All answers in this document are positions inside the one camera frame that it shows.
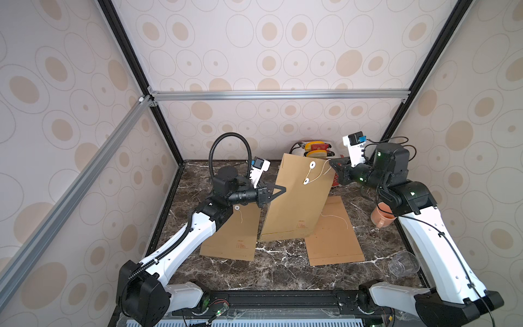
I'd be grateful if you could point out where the clear glass cup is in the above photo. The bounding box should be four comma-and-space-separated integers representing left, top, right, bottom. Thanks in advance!
388, 251, 420, 277

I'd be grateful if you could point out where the kraft file bag stack top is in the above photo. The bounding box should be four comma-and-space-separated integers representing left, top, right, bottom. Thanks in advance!
259, 153, 335, 242

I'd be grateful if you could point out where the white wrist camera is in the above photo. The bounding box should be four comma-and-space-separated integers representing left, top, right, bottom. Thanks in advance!
250, 157, 270, 189
343, 132, 366, 168

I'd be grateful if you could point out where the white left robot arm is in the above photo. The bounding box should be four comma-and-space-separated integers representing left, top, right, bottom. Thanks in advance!
116, 166, 286, 326

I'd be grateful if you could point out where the black corrugated cable conduit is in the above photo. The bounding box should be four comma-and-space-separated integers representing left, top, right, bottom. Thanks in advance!
208, 131, 253, 181

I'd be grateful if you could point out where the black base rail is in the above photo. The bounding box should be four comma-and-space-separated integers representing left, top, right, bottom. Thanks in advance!
171, 290, 374, 326

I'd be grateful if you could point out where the white string of bottom bag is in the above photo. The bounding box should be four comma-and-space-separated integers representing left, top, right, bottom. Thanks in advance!
320, 210, 350, 230

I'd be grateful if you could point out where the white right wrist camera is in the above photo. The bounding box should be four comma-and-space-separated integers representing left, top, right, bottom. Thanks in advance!
343, 132, 366, 168

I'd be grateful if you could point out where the orange cup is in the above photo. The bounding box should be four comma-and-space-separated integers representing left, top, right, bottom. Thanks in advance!
370, 202, 396, 228

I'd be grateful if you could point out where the black corner frame post right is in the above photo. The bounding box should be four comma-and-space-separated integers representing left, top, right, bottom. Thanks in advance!
381, 0, 473, 141

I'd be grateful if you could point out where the kraft file bag stack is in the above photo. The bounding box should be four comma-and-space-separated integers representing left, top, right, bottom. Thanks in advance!
305, 196, 364, 267
259, 153, 335, 242

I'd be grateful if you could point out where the kraft file bag stack bottom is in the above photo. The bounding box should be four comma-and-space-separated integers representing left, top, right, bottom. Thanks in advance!
305, 196, 364, 267

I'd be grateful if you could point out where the aluminium rail back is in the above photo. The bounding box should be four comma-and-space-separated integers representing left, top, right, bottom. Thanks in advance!
148, 89, 411, 102

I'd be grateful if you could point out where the black corner frame post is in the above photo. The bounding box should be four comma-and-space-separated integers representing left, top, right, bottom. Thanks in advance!
97, 0, 184, 166
381, 0, 473, 141

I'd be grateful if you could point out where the black corner frame post left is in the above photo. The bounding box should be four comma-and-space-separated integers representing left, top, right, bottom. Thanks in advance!
97, 0, 184, 166

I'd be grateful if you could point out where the red toaster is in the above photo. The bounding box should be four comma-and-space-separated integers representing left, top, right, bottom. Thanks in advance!
289, 140, 336, 185

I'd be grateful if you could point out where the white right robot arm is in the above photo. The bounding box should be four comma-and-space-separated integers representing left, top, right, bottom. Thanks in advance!
330, 136, 504, 326

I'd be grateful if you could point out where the aluminium rail left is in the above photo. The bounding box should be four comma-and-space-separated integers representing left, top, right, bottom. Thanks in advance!
1, 95, 153, 310

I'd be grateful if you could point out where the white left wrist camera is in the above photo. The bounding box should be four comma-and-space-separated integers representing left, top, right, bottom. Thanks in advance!
250, 157, 270, 189

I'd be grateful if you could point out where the white string of stack bag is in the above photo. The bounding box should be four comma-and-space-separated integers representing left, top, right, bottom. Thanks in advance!
303, 160, 332, 187

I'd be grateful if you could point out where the aluminium rail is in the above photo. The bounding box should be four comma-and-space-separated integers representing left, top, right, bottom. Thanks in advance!
1, 95, 153, 310
148, 89, 411, 102

